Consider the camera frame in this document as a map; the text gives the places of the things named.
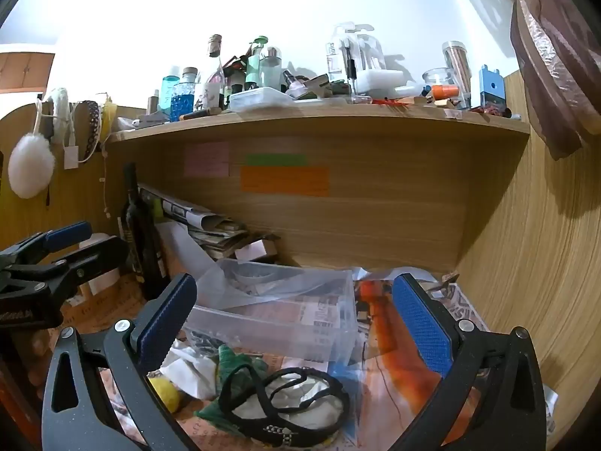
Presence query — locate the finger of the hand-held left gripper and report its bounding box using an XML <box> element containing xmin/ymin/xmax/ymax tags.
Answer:
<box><xmin>9</xmin><ymin>235</ymin><xmax>130</xmax><ymax>299</ymax></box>
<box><xmin>0</xmin><ymin>221</ymin><xmax>93</xmax><ymax>268</ymax></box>

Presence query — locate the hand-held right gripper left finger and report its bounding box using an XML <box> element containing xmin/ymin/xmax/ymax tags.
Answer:
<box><xmin>41</xmin><ymin>272</ymin><xmax>198</xmax><ymax>451</ymax></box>

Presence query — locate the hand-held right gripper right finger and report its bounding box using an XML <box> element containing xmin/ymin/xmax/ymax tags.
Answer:
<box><xmin>390</xmin><ymin>272</ymin><xmax>550</xmax><ymax>451</ymax></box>

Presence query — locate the yellow soft ball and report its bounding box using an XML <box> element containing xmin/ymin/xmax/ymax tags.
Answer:
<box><xmin>149</xmin><ymin>376</ymin><xmax>183</xmax><ymax>413</ymax></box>

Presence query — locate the green cloth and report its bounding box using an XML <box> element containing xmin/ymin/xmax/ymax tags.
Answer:
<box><xmin>195</xmin><ymin>344</ymin><xmax>268</xmax><ymax>433</ymax></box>

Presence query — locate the clear plastic box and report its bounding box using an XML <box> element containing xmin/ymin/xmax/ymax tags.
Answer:
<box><xmin>181</xmin><ymin>258</ymin><xmax>360</xmax><ymax>365</ymax></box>

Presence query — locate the white paper note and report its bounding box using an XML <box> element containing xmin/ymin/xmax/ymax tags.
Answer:
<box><xmin>87</xmin><ymin>270</ymin><xmax>123</xmax><ymax>297</ymax></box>

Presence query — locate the dark wine bottle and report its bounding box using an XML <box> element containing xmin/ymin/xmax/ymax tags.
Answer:
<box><xmin>117</xmin><ymin>162</ymin><xmax>170</xmax><ymax>299</ymax></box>

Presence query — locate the vintage newspaper print mat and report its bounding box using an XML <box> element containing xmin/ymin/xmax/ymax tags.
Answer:
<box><xmin>61</xmin><ymin>272</ymin><xmax>559</xmax><ymax>451</ymax></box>

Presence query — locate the translucent plastic sheet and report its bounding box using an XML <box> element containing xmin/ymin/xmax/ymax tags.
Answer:
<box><xmin>155</xmin><ymin>221</ymin><xmax>264</xmax><ymax>311</ymax></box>

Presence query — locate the white fluffy pompom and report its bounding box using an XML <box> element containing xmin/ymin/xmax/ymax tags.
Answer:
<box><xmin>8</xmin><ymin>132</ymin><xmax>56</xmax><ymax>199</ymax></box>

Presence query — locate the stack of newspapers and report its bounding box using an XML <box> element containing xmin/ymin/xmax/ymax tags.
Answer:
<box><xmin>138</xmin><ymin>185</ymin><xmax>249</xmax><ymax>261</ymax></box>

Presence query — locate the small white box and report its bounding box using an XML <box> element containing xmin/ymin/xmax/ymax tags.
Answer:
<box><xmin>235</xmin><ymin>239</ymin><xmax>278</xmax><ymax>264</ymax></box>

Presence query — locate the dark patterned headband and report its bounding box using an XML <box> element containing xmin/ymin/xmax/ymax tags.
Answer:
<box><xmin>77</xmin><ymin>100</ymin><xmax>103</xmax><ymax>163</ymax></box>

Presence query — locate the white fluffy headband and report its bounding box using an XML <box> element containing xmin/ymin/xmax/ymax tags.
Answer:
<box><xmin>49</xmin><ymin>87</ymin><xmax>71</xmax><ymax>142</ymax></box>

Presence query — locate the pink sticky note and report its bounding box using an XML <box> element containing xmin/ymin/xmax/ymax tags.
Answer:
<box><xmin>184</xmin><ymin>141</ymin><xmax>231</xmax><ymax>178</ymax></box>

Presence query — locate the white cloth piece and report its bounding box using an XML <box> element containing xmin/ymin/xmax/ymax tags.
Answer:
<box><xmin>232</xmin><ymin>378</ymin><xmax>343</xmax><ymax>433</ymax></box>

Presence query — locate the teal toner bottle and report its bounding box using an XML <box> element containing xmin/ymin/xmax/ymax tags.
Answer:
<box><xmin>160</xmin><ymin>75</ymin><xmax>181</xmax><ymax>116</ymax></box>

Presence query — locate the glass bottle with blue liquid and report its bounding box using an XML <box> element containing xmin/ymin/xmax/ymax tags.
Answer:
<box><xmin>170</xmin><ymin>67</ymin><xmax>200</xmax><ymax>123</ymax></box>

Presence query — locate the orange sticky note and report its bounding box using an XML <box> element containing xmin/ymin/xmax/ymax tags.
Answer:
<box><xmin>240</xmin><ymin>166</ymin><xmax>330</xmax><ymax>197</ymax></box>

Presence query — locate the green sticky note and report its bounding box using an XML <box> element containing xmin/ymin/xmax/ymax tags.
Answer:
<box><xmin>245</xmin><ymin>153</ymin><xmax>308</xmax><ymax>167</ymax></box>

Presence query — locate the clear glass bottle animal label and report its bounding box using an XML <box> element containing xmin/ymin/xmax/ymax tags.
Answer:
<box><xmin>199</xmin><ymin>34</ymin><xmax>226</xmax><ymax>111</ymax></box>

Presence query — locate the wooden shelf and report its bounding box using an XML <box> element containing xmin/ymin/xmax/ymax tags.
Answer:
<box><xmin>103</xmin><ymin>98</ymin><xmax>531</xmax><ymax>273</ymax></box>

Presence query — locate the flat translucent plastic case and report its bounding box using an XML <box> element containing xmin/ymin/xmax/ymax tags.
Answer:
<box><xmin>228</xmin><ymin>87</ymin><xmax>294</xmax><ymax>112</ymax></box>

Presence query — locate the small glass jar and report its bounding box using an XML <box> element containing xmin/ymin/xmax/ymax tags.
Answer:
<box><xmin>423</xmin><ymin>68</ymin><xmax>458</xmax><ymax>99</ymax></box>

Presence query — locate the blue plastic holder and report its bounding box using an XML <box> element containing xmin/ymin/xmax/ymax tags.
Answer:
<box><xmin>479</xmin><ymin>65</ymin><xmax>508</xmax><ymax>114</ymax></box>

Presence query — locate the mint green pump bottle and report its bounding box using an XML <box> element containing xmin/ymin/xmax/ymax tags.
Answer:
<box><xmin>244</xmin><ymin>36</ymin><xmax>269</xmax><ymax>92</ymax></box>

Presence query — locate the clear bottle with silver cap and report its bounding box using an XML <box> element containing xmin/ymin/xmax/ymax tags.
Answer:
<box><xmin>258</xmin><ymin>47</ymin><xmax>282</xmax><ymax>90</ymax></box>

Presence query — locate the clear jar of sticks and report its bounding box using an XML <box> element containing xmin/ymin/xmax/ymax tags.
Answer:
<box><xmin>441</xmin><ymin>41</ymin><xmax>473</xmax><ymax>109</ymax></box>

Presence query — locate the toothbrush package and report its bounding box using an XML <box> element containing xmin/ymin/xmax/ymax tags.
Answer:
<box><xmin>326</xmin><ymin>23</ymin><xmax>386</xmax><ymax>95</ymax></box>

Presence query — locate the pink curtain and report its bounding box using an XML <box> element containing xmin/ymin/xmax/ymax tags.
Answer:
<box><xmin>427</xmin><ymin>0</ymin><xmax>601</xmax><ymax>160</ymax></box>

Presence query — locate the white cable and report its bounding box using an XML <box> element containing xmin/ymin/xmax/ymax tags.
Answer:
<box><xmin>100</xmin><ymin>148</ymin><xmax>112</xmax><ymax>221</ymax></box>

